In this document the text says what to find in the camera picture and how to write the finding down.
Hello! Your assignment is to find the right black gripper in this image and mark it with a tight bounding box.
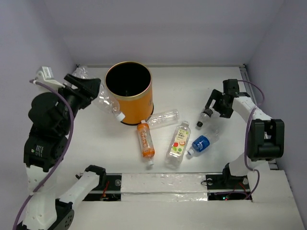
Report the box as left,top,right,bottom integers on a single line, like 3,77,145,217
205,89,234,118

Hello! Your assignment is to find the black cap bottle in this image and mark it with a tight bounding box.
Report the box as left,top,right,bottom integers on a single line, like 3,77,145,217
196,108,213,127

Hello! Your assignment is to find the clear bottle white blue cap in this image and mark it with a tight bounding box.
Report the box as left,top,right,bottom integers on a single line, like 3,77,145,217
73,66,125,122

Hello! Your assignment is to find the apple juice label bottle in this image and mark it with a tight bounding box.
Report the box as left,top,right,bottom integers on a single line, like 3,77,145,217
165,121,191,169

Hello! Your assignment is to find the orange label bottle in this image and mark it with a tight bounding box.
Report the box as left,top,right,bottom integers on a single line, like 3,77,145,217
137,120,155,168

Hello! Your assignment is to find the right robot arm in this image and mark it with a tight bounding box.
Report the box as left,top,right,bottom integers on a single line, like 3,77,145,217
205,79,285,190

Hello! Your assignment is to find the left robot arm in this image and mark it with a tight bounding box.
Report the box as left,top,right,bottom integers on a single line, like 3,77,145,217
13,74,107,230

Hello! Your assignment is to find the orange cylindrical bin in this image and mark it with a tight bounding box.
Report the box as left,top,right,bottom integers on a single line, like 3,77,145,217
105,61,154,126

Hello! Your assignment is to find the blue label bottle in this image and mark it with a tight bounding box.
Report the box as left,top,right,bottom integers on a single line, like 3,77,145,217
187,131,219,157

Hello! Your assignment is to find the clear unlabelled bottle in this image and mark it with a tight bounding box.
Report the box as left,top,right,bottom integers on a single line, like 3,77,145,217
147,109,179,129

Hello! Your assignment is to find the silver foil tape strip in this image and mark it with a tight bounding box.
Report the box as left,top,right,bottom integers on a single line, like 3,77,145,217
120,173,208,202

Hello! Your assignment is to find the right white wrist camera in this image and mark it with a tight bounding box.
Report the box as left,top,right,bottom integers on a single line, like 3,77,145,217
223,79,240,95

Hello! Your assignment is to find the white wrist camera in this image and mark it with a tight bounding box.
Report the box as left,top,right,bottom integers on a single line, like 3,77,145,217
30,66,65,90
223,79,240,95

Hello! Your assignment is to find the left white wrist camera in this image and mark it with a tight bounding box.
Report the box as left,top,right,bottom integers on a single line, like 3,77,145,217
30,66,65,90

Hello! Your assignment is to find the aluminium rail at right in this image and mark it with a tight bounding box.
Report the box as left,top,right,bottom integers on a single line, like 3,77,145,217
239,65,257,104

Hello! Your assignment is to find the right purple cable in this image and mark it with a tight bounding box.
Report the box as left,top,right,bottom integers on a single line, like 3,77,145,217
237,80,266,201

